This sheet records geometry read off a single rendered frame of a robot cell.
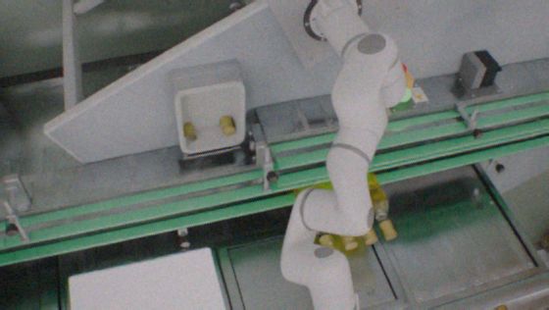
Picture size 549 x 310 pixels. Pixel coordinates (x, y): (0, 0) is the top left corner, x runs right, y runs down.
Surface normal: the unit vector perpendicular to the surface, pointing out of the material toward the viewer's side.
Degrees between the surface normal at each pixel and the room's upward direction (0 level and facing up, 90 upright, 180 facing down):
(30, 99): 90
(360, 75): 89
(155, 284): 90
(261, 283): 90
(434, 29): 0
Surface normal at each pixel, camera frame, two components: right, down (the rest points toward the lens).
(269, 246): 0.04, -0.65
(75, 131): 0.29, 0.73
